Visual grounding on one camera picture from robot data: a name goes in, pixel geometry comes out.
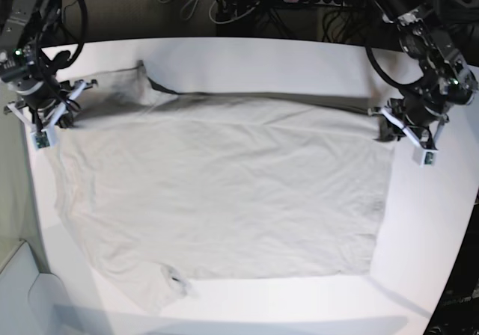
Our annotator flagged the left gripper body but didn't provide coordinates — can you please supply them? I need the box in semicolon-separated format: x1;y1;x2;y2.
385;97;449;127

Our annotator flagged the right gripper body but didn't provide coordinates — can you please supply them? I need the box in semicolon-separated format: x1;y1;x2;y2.
14;84;81;129

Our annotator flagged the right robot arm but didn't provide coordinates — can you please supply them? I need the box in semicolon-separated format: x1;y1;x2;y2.
1;0;89;132

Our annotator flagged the beige t-shirt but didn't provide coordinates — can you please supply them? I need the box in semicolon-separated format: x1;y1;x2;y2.
47;68;394;313

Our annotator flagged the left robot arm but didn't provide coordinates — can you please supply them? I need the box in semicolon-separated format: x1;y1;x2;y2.
365;0;478;145

